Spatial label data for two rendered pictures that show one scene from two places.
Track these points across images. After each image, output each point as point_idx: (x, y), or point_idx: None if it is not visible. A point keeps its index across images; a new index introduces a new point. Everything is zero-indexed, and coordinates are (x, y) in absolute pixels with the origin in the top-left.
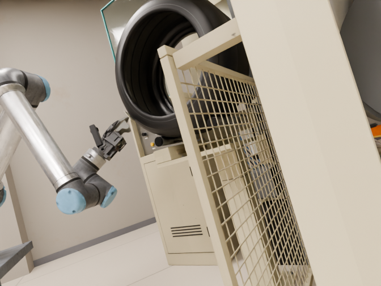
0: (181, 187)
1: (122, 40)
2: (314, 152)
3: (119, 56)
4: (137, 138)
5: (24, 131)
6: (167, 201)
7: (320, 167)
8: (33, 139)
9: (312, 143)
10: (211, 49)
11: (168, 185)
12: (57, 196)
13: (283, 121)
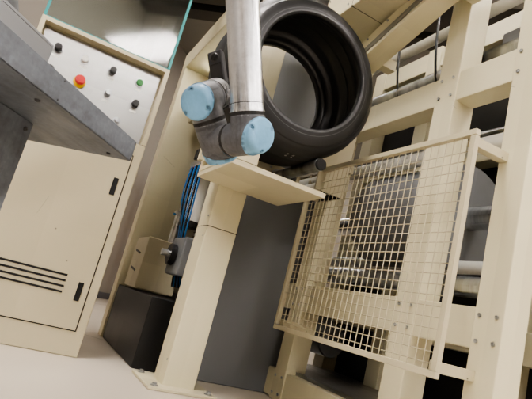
0: (74, 199)
1: (290, 6)
2: (528, 226)
3: (275, 14)
4: None
5: (255, 12)
6: (23, 205)
7: (527, 233)
8: (259, 32)
9: (529, 223)
10: (492, 153)
11: (47, 180)
12: (258, 120)
13: (525, 209)
